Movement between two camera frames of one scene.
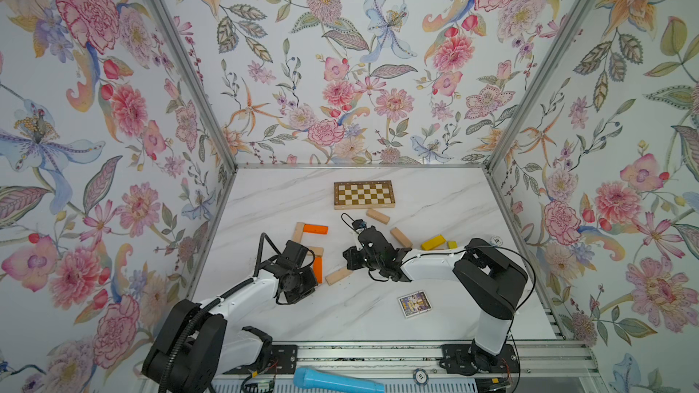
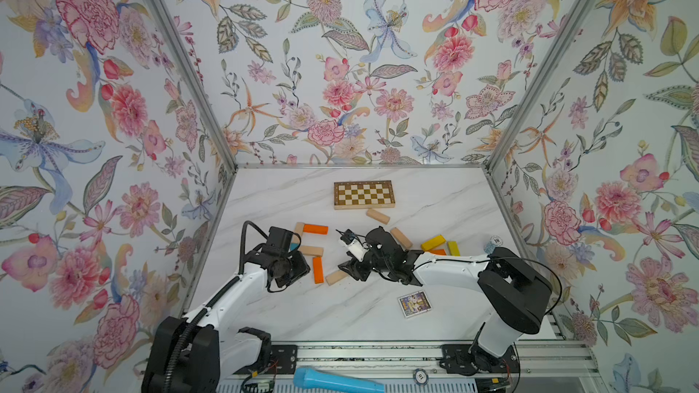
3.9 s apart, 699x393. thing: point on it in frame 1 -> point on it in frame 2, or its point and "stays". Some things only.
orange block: [316, 228] stays
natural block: [317, 250] stays
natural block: [338, 276] stays
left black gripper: [312, 287] -> [303, 268]
